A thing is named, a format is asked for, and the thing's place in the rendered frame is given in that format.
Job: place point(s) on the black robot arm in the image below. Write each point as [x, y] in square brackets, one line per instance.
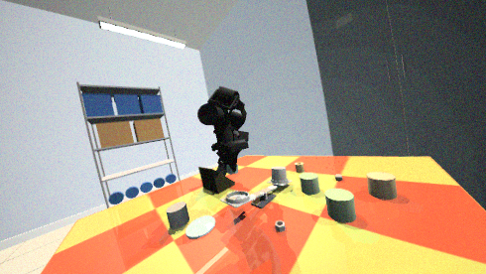
[215, 113]

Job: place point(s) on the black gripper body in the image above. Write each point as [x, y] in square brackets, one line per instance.
[225, 141]

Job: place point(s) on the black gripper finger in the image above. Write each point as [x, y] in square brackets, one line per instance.
[222, 157]
[231, 159]

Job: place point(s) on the white hex nut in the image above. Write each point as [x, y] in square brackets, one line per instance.
[280, 225]

